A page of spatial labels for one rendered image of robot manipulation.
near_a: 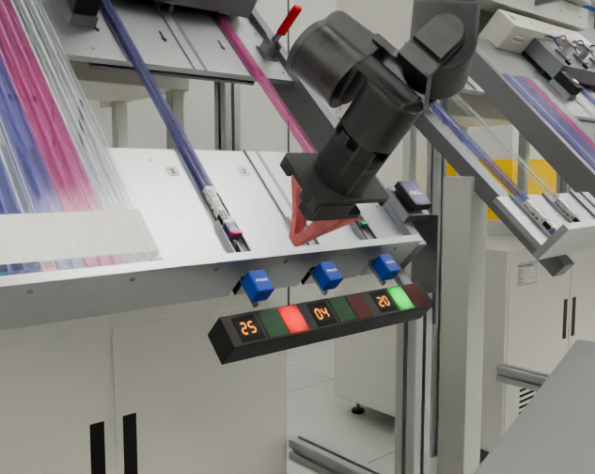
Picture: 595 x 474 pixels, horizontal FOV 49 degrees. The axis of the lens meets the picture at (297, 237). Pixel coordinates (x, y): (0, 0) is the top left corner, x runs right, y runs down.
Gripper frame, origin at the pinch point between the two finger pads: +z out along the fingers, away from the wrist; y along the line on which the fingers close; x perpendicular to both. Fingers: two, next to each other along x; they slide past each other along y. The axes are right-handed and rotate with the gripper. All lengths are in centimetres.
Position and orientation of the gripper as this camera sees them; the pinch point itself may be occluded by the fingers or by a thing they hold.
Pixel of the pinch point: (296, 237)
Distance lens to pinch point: 68.9
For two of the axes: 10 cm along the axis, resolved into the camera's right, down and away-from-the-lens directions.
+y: -7.6, 0.7, -6.4
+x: 4.7, 7.5, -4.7
